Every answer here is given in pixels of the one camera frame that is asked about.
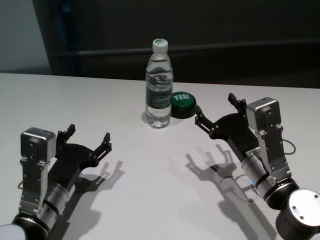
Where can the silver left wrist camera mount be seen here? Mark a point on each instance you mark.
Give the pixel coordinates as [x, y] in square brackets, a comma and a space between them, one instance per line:
[37, 145]

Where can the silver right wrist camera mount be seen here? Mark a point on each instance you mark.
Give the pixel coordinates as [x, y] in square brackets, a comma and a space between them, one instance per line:
[265, 115]

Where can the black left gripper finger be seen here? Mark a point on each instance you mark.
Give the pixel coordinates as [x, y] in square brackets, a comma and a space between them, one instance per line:
[103, 148]
[62, 138]

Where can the green YES push button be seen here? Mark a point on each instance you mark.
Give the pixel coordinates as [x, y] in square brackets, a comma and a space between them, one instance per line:
[184, 103]

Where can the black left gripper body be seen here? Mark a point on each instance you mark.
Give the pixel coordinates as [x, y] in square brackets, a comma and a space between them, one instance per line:
[73, 158]

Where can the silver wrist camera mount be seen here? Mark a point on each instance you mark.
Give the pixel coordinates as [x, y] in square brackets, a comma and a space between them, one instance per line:
[37, 145]
[265, 115]

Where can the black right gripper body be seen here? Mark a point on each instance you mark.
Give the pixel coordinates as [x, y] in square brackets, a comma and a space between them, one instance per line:
[235, 130]

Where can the clear water bottle green label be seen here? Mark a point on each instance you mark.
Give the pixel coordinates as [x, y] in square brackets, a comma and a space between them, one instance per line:
[159, 95]

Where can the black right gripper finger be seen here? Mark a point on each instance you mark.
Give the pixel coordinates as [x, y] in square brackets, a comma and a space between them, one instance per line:
[205, 123]
[241, 106]

